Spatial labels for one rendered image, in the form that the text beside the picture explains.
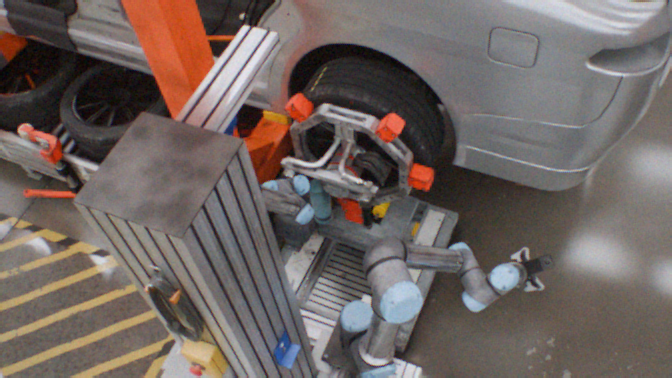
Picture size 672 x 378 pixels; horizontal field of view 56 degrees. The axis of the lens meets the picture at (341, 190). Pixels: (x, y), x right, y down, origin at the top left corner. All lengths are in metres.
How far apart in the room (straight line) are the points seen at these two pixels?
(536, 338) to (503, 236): 0.59
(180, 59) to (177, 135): 0.93
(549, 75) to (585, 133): 0.30
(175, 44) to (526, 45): 1.17
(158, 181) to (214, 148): 0.13
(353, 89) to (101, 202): 1.47
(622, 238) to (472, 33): 1.75
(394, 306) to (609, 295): 1.93
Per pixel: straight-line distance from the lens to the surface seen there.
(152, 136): 1.35
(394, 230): 3.25
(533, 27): 2.22
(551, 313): 3.36
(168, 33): 2.17
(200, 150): 1.29
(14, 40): 4.37
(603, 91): 2.36
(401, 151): 2.59
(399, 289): 1.71
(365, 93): 2.54
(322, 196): 2.81
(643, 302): 3.52
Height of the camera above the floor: 2.97
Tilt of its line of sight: 54 degrees down
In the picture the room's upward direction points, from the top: 8 degrees counter-clockwise
